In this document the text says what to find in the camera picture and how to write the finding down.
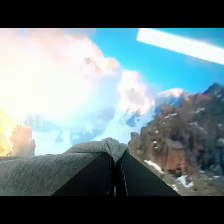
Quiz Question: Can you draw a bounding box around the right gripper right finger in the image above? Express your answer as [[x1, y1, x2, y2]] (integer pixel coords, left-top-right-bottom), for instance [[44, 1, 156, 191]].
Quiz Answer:
[[115, 148, 180, 197]]

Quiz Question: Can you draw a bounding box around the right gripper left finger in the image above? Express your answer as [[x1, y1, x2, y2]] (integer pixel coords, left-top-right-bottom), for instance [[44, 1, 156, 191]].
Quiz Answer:
[[52, 152, 116, 197]]

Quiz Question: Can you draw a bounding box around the grey garment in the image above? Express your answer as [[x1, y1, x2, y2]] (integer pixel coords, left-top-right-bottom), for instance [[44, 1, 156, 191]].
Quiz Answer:
[[0, 137, 129, 197]]

